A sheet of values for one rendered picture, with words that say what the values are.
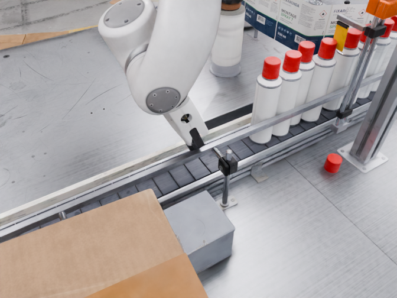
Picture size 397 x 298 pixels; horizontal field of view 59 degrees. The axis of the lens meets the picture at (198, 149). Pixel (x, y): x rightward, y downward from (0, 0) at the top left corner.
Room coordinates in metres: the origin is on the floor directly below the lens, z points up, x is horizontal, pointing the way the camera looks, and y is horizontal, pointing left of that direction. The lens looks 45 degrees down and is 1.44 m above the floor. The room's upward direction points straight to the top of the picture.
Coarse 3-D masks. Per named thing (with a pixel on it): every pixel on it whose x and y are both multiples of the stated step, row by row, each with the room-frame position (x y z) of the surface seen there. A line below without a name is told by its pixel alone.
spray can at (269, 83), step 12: (264, 60) 0.60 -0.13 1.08; (276, 60) 0.60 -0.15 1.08; (264, 72) 0.59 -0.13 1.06; (276, 72) 0.59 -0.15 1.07; (264, 84) 0.58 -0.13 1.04; (276, 84) 0.58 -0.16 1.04; (264, 96) 0.58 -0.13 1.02; (276, 96) 0.58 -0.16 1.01; (264, 108) 0.58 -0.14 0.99; (276, 108) 0.59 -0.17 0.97; (252, 120) 0.59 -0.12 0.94; (264, 120) 0.58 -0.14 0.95; (264, 132) 0.58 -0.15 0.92
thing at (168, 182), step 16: (368, 96) 0.76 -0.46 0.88; (320, 112) 0.69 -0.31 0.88; (336, 112) 0.70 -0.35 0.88; (304, 128) 0.63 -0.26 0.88; (240, 144) 0.58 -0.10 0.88; (256, 144) 0.58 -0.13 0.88; (272, 144) 0.58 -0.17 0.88; (192, 160) 0.53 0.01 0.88; (208, 160) 0.53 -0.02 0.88; (240, 160) 0.53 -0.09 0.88; (128, 176) 0.48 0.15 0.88; (160, 176) 0.48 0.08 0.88; (176, 176) 0.48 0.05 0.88; (192, 176) 0.48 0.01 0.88; (128, 192) 0.44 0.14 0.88; (160, 192) 0.44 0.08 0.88; (80, 208) 0.40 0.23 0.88; (48, 224) 0.36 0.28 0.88
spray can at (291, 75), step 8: (288, 56) 0.62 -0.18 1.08; (296, 56) 0.62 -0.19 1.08; (288, 64) 0.61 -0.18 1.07; (296, 64) 0.61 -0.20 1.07; (280, 72) 0.62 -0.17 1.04; (288, 72) 0.61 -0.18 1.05; (296, 72) 0.61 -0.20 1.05; (288, 80) 0.60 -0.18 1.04; (296, 80) 0.60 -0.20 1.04; (288, 88) 0.60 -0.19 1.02; (296, 88) 0.61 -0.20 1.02; (280, 96) 0.61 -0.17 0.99; (288, 96) 0.60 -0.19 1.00; (296, 96) 0.61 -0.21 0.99; (280, 104) 0.60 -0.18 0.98; (288, 104) 0.60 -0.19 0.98; (280, 112) 0.60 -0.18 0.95; (288, 120) 0.61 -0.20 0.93; (280, 128) 0.60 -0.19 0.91; (288, 128) 0.61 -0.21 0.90; (280, 136) 0.60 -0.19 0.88
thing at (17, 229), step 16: (368, 80) 0.72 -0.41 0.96; (336, 96) 0.66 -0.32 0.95; (288, 112) 0.59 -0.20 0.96; (256, 128) 0.54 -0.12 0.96; (208, 144) 0.49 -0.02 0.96; (224, 144) 0.50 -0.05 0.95; (176, 160) 0.45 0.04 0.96; (144, 176) 0.41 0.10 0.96; (96, 192) 0.37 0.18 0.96; (112, 192) 0.38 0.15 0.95; (64, 208) 0.34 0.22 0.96; (16, 224) 0.31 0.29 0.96; (32, 224) 0.31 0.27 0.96; (0, 240) 0.29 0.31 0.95
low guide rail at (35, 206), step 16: (224, 128) 0.60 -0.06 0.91; (176, 144) 0.54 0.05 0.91; (144, 160) 0.50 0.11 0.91; (96, 176) 0.45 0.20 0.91; (112, 176) 0.46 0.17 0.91; (64, 192) 0.41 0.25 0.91; (80, 192) 0.42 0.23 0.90; (16, 208) 0.37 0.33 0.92; (32, 208) 0.38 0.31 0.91; (0, 224) 0.35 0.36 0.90
